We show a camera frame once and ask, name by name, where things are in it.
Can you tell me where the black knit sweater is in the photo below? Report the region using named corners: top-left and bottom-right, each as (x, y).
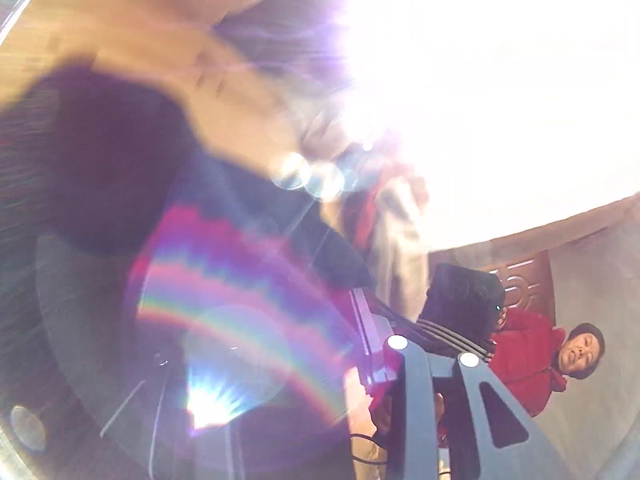
top-left (1, 64), bottom-right (372, 479)

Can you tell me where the person's right hand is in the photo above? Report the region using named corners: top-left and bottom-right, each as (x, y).
top-left (369, 383), bottom-right (446, 436)

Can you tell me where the brown wooden door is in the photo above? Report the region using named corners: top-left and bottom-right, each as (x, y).
top-left (484, 250), bottom-right (556, 324)

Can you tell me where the person in red jacket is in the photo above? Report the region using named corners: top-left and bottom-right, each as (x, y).
top-left (489, 308), bottom-right (605, 417)

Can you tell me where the red cloth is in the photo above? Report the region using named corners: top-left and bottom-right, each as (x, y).
top-left (342, 162), bottom-right (409, 255)

